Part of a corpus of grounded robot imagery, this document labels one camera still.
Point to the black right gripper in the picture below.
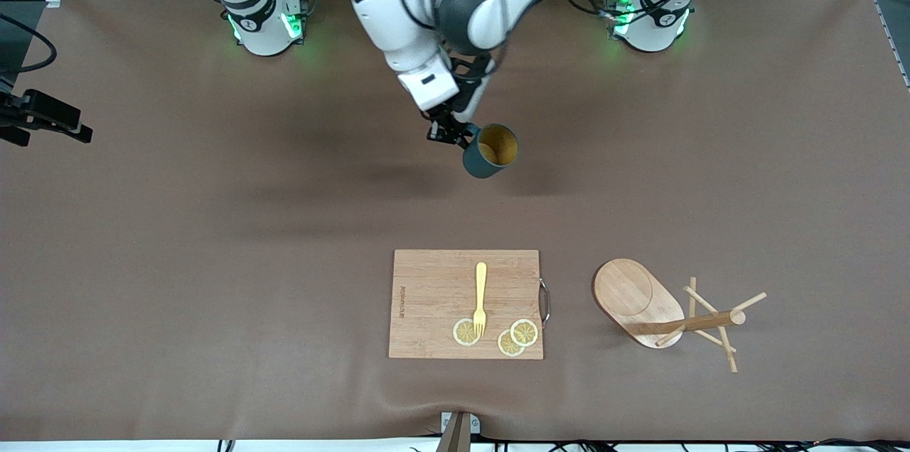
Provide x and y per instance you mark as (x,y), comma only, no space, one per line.
(39,111)

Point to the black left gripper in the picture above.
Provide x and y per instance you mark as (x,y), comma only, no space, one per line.
(455,125)

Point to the teal cup yellow inside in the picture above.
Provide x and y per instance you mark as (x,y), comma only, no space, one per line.
(498,146)

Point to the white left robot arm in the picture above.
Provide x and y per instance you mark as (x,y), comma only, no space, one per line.
(462,4)

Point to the wooden mug tree rack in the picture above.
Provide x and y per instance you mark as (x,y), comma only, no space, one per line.
(625,292)

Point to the yellow plastic fork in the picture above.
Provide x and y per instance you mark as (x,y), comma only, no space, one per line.
(481,281)

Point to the lemon slice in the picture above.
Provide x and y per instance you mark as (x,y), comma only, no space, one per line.
(507,345)
(463,333)
(525,332)

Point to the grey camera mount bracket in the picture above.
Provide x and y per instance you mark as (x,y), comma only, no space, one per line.
(458,438)

